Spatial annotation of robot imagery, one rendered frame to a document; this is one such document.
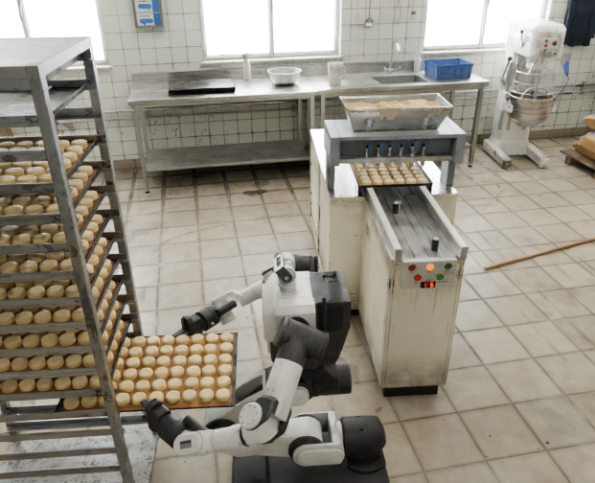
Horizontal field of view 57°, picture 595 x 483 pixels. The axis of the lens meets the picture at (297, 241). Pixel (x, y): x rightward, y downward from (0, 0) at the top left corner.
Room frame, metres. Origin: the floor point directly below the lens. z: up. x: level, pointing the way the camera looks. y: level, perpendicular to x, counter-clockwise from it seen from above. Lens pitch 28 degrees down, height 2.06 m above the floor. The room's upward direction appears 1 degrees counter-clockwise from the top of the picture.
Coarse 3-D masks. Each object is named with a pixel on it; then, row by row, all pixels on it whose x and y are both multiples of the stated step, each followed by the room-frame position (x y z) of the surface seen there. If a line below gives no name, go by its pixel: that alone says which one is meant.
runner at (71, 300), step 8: (72, 296) 1.35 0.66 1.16; (0, 304) 1.34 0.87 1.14; (8, 304) 1.34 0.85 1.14; (16, 304) 1.34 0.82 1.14; (24, 304) 1.34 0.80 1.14; (32, 304) 1.34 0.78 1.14; (40, 304) 1.35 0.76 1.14; (48, 304) 1.35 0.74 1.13; (56, 304) 1.35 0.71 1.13; (64, 304) 1.35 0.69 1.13; (72, 304) 1.35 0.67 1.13; (80, 304) 1.35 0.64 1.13
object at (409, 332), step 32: (416, 224) 2.43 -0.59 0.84; (384, 256) 2.21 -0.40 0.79; (416, 256) 2.12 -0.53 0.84; (448, 256) 2.12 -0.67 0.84; (384, 288) 2.16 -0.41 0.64; (416, 288) 2.10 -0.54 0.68; (448, 288) 2.11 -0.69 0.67; (384, 320) 2.12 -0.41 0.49; (416, 320) 2.10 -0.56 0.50; (448, 320) 2.11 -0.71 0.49; (384, 352) 2.10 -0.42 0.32; (416, 352) 2.11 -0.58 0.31; (448, 352) 2.12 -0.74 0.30; (384, 384) 2.10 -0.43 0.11; (416, 384) 2.11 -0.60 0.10
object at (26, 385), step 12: (120, 324) 1.71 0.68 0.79; (120, 336) 1.65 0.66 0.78; (108, 360) 1.51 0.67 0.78; (0, 384) 1.40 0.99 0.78; (12, 384) 1.38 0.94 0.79; (24, 384) 1.38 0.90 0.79; (36, 384) 1.38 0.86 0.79; (48, 384) 1.38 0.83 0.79; (60, 384) 1.38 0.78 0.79; (72, 384) 1.39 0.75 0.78; (84, 384) 1.39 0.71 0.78; (96, 384) 1.38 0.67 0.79
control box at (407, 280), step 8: (408, 264) 2.07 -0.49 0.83; (416, 264) 2.07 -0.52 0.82; (424, 264) 2.07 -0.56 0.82; (440, 264) 2.08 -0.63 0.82; (456, 264) 2.08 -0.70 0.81; (400, 272) 2.10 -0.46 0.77; (408, 272) 2.07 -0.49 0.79; (416, 272) 2.07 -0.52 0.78; (424, 272) 2.07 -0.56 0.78; (432, 272) 2.08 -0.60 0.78; (440, 272) 2.08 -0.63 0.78; (448, 272) 2.08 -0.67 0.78; (400, 280) 2.08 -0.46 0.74; (408, 280) 2.07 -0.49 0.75; (424, 280) 2.08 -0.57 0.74; (432, 280) 2.08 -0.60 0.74; (440, 280) 2.08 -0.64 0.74; (448, 280) 2.08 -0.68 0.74
